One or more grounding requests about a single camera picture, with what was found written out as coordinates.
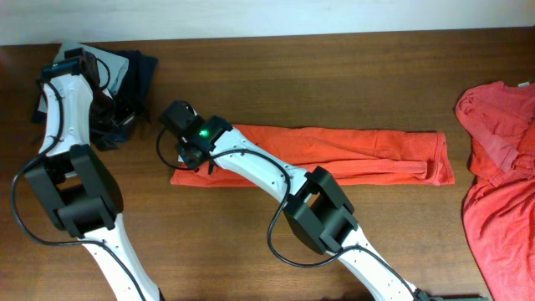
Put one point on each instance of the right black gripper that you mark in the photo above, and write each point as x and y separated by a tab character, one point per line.
189	160

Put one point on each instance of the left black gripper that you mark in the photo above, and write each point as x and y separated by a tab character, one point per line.
128	117

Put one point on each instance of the red printed soccer t-shirt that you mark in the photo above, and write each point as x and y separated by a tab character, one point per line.
358	157

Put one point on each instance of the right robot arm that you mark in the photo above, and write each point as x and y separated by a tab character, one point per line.
318	212

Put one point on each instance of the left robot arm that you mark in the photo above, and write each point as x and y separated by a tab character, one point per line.
78	193

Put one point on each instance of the folded dark navy garment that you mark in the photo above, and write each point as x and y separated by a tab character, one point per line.
140	79

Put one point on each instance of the folded light grey garment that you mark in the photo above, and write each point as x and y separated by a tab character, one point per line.
118	66

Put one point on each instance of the red garment at right edge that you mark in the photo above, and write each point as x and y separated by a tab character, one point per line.
498	211

